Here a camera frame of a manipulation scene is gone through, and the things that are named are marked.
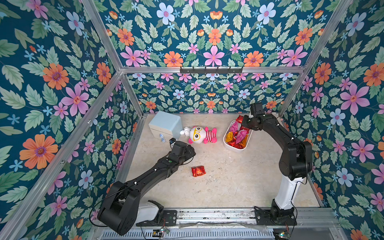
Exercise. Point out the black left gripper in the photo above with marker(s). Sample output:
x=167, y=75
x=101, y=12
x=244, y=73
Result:
x=188, y=155

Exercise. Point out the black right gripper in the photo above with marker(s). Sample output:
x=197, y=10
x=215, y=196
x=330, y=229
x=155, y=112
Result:
x=247, y=121

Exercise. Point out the red tea bag top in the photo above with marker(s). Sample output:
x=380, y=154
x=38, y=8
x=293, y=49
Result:
x=240, y=119

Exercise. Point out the red tea bag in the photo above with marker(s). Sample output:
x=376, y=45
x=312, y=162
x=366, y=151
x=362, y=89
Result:
x=235, y=145
x=198, y=171
x=240, y=119

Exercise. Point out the pink tea bag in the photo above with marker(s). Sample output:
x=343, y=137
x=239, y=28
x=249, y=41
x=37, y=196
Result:
x=234, y=128
x=241, y=136

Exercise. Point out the orange tea bag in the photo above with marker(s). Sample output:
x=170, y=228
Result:
x=243, y=143

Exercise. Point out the yellow tea bag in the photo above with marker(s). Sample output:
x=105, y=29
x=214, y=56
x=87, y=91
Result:
x=229, y=137

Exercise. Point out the red tea bag bottom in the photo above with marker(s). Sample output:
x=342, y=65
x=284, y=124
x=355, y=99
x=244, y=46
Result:
x=235, y=145

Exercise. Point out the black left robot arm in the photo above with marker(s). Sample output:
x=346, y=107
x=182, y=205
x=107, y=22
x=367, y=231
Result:
x=122, y=208

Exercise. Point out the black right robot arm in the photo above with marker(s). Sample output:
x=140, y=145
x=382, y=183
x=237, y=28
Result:
x=295, y=162

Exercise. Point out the small white plush bunny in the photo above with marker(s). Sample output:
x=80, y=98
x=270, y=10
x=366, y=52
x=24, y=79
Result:
x=186, y=131

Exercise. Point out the white pink plush doll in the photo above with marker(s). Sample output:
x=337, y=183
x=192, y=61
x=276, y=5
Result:
x=200, y=135

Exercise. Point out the light blue mini cabinet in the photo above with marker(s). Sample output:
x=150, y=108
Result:
x=166, y=126

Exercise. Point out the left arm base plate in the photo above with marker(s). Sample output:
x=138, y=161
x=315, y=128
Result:
x=153, y=214

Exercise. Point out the black hook rail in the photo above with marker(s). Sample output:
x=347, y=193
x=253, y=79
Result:
x=211, y=70

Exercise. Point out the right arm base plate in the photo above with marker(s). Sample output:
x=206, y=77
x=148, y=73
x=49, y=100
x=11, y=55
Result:
x=275, y=216

